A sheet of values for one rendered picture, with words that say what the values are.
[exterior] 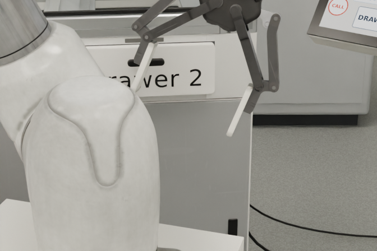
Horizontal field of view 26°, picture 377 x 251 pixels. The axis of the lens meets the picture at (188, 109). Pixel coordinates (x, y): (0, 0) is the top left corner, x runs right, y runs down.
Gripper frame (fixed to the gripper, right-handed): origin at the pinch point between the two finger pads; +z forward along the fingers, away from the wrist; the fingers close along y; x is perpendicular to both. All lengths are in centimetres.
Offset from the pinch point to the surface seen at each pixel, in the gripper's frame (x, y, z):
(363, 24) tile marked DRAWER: -60, -22, -15
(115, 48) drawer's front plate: -59, 22, 9
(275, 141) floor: -232, -25, 54
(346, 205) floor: -183, -55, 53
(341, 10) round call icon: -63, -17, -16
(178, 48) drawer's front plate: -62, 10, 4
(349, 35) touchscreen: -60, -20, -12
